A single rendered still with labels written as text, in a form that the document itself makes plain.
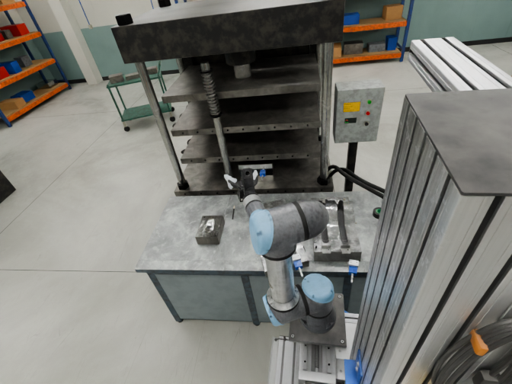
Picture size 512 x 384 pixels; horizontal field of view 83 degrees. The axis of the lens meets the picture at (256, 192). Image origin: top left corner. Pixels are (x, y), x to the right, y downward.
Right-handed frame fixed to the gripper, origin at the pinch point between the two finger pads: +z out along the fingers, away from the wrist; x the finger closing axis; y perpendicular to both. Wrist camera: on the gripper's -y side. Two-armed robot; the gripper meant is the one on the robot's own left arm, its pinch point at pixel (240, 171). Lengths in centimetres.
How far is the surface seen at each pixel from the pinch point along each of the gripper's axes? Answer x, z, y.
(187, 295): -37, 17, 110
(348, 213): 69, 3, 45
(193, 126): -13, 96, 18
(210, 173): -3, 105, 68
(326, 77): 66, 50, -25
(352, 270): 54, -30, 55
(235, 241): 0, 18, 66
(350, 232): 64, -9, 49
